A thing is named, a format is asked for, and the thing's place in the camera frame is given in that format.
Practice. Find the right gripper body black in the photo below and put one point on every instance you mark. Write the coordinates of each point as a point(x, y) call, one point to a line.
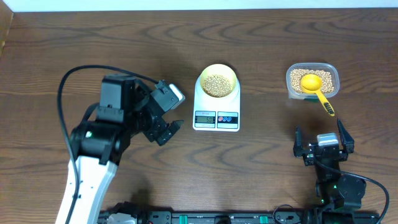
point(333, 164)

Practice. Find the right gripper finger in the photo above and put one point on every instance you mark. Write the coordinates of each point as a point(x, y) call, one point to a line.
point(346, 139)
point(298, 146)

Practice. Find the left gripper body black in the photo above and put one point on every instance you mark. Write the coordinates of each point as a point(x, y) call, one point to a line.
point(141, 109)

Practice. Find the yellow measuring scoop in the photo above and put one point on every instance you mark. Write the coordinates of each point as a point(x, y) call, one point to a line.
point(312, 84)

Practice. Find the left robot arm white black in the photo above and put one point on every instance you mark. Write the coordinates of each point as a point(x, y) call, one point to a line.
point(126, 108)

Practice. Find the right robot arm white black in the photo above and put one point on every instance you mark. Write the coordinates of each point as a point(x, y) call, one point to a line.
point(341, 194)

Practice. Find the white digital kitchen scale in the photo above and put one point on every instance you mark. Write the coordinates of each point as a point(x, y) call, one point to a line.
point(217, 114)

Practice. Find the soybeans in yellow bowl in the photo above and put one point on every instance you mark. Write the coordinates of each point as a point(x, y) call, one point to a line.
point(217, 86)

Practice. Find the yellow bowl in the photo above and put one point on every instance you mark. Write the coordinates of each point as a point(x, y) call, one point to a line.
point(219, 69)

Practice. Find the clear container of soybeans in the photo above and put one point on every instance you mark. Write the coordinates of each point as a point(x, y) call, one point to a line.
point(327, 73)

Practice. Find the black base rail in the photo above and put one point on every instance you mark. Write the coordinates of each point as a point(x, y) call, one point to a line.
point(130, 213)

